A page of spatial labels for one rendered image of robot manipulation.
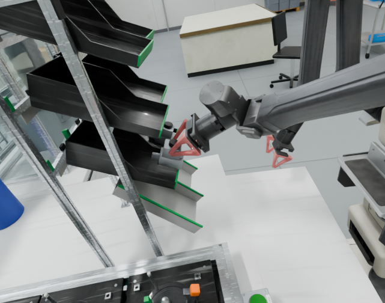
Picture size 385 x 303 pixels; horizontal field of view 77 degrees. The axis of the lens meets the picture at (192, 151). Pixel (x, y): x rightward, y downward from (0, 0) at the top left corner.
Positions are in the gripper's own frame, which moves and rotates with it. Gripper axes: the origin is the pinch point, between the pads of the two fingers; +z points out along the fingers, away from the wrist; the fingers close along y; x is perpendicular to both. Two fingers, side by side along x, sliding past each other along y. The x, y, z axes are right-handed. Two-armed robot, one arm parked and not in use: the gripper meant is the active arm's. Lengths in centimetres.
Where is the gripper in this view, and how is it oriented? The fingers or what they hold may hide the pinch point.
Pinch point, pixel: (173, 148)
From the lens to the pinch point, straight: 63.8
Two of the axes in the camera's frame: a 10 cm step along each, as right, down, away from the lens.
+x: 5.8, 6.6, 4.7
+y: -0.1, 5.9, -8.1
